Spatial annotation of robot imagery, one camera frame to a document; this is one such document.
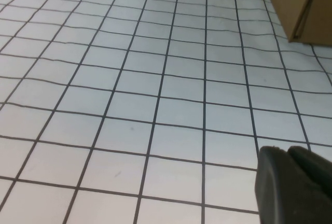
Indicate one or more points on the brown cardboard windowed shoe box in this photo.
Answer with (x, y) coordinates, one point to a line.
(298, 1)

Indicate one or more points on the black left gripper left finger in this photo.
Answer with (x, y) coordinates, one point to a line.
(280, 195)

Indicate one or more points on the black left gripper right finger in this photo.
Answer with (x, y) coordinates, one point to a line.
(313, 167)

